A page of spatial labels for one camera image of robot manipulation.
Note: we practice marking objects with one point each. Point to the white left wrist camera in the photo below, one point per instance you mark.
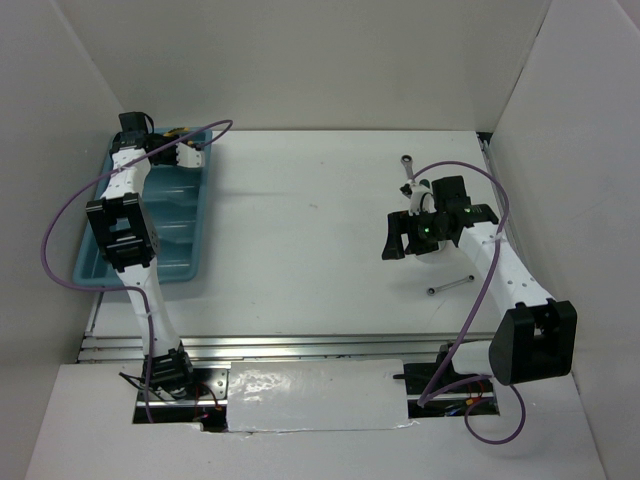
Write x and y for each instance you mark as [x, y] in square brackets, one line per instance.
[189, 157]

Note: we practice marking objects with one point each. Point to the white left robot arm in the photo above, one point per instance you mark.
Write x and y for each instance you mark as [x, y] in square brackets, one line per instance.
[128, 240]

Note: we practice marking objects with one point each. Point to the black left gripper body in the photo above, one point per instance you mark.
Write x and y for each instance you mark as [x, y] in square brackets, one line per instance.
[165, 156]

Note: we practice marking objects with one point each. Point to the aluminium rail frame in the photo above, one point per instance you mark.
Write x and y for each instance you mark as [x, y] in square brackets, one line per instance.
[291, 267]

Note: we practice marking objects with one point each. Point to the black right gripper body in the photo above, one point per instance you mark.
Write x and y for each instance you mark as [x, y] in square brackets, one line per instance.
[424, 233]

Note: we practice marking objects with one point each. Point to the short combination wrench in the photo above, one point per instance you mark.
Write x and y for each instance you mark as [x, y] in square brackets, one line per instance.
[431, 291]

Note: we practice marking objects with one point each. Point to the white cover sheet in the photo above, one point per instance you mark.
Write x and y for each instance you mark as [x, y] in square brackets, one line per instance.
[327, 395]

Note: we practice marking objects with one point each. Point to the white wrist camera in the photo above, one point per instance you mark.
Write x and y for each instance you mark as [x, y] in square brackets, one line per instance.
[419, 194]
[189, 157]

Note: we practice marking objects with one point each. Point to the small yellow needle-nose pliers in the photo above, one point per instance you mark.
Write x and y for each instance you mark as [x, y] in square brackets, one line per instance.
[176, 132]

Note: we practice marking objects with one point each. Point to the white tape roll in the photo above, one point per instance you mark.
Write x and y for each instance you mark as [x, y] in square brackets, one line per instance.
[438, 256]

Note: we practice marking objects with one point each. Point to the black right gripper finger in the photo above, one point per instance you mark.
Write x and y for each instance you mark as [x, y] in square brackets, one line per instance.
[397, 225]
[394, 248]

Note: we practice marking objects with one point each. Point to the long ratchet wrench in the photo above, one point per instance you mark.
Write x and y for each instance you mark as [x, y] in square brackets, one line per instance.
[407, 163]

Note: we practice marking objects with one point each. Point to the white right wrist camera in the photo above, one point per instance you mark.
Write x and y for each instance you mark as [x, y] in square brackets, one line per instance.
[419, 194]

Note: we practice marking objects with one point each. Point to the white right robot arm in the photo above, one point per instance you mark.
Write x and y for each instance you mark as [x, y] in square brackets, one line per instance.
[536, 336]

